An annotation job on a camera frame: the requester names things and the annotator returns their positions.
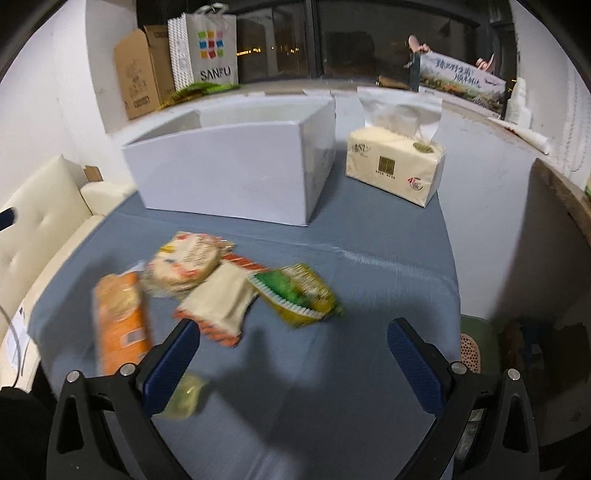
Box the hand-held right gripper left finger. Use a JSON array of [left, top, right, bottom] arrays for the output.
[[46, 318, 201, 480]]

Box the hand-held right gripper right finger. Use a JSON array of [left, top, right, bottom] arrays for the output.
[[387, 318, 541, 480]]

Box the small green jelly packet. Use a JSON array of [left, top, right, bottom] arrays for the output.
[[161, 373, 208, 421]]

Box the orange clear snack packet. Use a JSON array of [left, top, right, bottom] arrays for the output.
[[92, 271, 155, 377]]

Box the cream red striped packet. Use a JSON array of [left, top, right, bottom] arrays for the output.
[[173, 253, 271, 348]]

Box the round pastry clear packet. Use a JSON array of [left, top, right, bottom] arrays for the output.
[[141, 231, 227, 298]]

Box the green yellow snack packet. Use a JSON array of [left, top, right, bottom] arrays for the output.
[[247, 263, 345, 329]]

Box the white box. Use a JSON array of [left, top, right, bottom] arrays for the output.
[[121, 90, 337, 227]]

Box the cream leather sofa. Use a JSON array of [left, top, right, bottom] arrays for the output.
[[0, 154, 134, 384]]

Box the green perforated stool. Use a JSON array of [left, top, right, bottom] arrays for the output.
[[459, 314, 502, 374]]

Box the blue grey tablecloth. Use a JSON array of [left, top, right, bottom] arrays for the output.
[[28, 161, 462, 480]]

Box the white paper sheet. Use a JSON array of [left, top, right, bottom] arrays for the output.
[[0, 305, 42, 379]]

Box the brown cardboard box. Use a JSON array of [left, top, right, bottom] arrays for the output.
[[114, 25, 176, 121]]

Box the cream tissue pack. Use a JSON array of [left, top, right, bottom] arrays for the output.
[[345, 87, 448, 208]]

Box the pile of green packets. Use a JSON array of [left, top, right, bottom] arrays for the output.
[[157, 82, 241, 112]]

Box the wooden shelf board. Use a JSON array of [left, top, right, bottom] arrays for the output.
[[529, 157, 591, 236]]

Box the rolled white paper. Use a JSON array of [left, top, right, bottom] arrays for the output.
[[487, 115, 554, 155]]

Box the white paper shopping bag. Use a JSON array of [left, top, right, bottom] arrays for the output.
[[167, 4, 239, 90]]

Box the white plastic bottle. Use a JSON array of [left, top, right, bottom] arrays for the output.
[[505, 78, 532, 125]]

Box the long landscape print box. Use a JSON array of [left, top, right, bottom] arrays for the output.
[[418, 53, 506, 114]]

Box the dark framed window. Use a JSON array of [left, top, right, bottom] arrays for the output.
[[136, 0, 518, 86]]

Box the thin dark cable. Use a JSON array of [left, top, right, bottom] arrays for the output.
[[0, 300, 25, 388]]

